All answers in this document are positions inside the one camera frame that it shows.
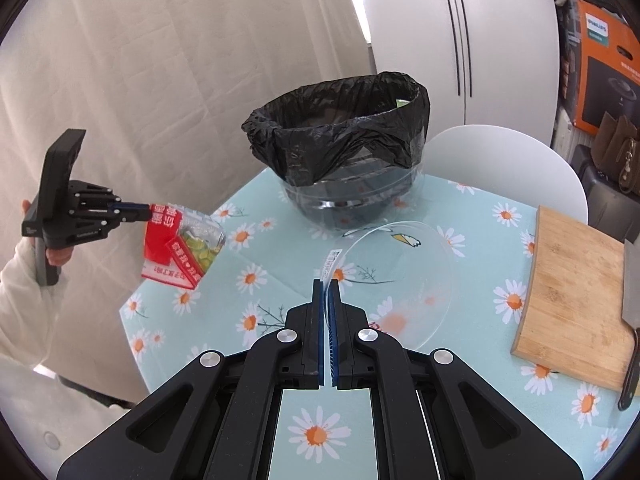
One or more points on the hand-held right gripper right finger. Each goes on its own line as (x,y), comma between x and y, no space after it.
(336,332)

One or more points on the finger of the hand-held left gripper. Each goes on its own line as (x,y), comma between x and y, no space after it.
(100,197)
(100,225)

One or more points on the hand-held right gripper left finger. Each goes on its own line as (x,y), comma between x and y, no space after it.
(318,330)

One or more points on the red snack packet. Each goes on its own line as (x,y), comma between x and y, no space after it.
(162,245)

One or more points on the clear plastic cup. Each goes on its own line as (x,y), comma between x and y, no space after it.
(400,280)

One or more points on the clear plastic trash bin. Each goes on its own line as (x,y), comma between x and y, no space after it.
(350,200)

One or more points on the black garbage bag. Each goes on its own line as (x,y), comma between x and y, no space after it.
(320,135)

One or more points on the person's left forearm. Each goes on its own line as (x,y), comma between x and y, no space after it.
(22,300)

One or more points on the person's left hand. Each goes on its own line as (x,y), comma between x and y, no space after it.
(57,257)

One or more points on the white curtain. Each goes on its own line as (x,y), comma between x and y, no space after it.
(175,85)

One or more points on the person's white jacket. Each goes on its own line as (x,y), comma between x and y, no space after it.
(55,410)

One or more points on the white chair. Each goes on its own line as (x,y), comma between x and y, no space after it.
(500,165)

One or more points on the wooden cutting board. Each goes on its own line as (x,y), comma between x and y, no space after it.
(575,290)

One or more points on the dark grey suitcase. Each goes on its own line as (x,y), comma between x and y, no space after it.
(595,190)

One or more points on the kitchen cleaver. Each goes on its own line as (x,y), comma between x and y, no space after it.
(632,285)

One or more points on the white refrigerator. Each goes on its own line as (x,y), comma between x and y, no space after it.
(425,35)

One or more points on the brown handbag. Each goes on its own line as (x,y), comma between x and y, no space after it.
(617,155)

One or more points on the orange cardboard box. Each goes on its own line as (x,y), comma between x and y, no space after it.
(605,75)

